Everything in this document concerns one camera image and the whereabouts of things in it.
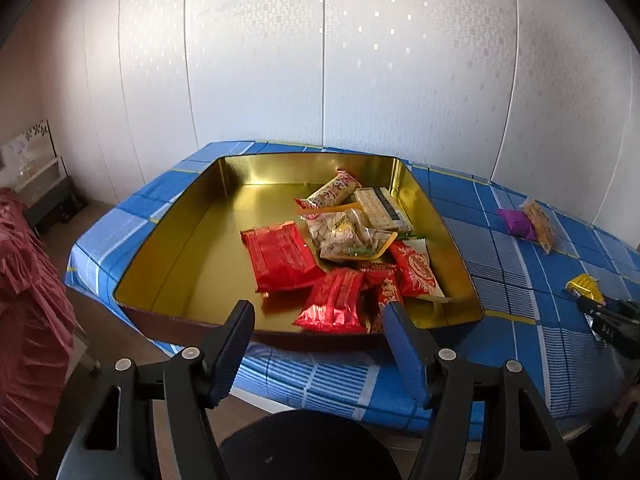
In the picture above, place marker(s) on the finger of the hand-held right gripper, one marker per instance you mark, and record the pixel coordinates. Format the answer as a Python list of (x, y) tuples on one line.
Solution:
[(625, 340), (620, 310)]

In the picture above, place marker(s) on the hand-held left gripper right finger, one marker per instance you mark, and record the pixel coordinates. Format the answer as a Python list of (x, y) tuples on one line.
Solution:
[(405, 350)]

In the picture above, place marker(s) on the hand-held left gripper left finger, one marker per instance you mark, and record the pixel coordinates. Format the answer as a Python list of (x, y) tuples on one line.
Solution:
[(235, 355)]

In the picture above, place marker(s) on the yellow and black snack packet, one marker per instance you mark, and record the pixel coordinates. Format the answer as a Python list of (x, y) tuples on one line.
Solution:
[(585, 285)]

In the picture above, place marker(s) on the red snack packet gold print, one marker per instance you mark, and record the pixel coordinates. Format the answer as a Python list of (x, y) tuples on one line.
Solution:
[(385, 292)]

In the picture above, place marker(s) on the red and white wafer packet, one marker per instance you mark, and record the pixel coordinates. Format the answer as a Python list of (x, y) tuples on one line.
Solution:
[(417, 270)]

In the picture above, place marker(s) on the shiny red snack packet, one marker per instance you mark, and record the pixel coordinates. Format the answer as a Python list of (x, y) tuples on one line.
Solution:
[(332, 300)]

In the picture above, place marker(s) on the gold metal tin tray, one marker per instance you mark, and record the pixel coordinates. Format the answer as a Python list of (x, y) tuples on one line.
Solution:
[(200, 270)]

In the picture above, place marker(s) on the large red snack packet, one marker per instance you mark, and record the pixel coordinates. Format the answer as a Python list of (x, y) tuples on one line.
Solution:
[(280, 257)]

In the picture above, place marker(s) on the gold and orange nut packet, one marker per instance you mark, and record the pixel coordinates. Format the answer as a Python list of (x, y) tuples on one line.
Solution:
[(345, 232)]

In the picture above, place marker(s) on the round cracker packet red ends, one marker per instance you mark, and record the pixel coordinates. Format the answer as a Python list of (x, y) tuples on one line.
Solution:
[(332, 192)]

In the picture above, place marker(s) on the clear orange cracker packet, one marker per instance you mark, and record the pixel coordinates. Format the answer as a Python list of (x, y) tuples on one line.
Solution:
[(540, 225)]

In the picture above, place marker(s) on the blue plaid tablecloth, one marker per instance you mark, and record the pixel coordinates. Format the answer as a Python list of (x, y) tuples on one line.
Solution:
[(500, 270)]

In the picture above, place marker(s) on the purple wrapped candy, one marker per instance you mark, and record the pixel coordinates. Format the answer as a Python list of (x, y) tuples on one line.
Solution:
[(517, 222)]

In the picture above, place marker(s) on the square cracker packet dark label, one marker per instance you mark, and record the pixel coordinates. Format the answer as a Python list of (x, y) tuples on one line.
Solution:
[(377, 207)]

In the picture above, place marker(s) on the red ruffled cloth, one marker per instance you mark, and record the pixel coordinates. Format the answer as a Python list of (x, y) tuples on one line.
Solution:
[(30, 320)]

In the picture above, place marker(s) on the glass display box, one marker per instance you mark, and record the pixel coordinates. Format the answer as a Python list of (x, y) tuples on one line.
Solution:
[(30, 160)]

